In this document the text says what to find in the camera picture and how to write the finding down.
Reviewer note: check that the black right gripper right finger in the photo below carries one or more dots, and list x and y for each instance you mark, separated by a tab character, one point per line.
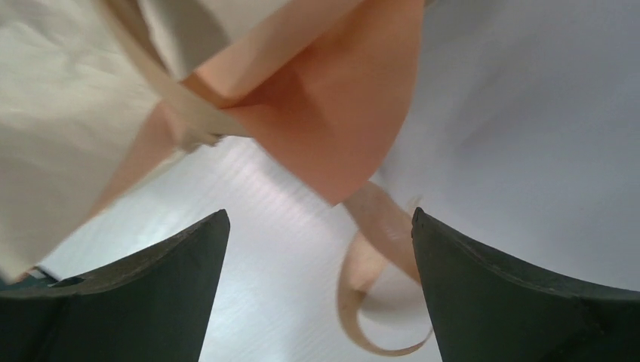
487	305

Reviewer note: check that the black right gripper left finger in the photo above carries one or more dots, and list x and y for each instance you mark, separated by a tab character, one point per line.
153	305

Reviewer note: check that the brown wrapping paper sheet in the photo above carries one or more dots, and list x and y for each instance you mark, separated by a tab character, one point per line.
97	97

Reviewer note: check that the tan ribbon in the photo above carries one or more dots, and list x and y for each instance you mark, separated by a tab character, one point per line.
375	240

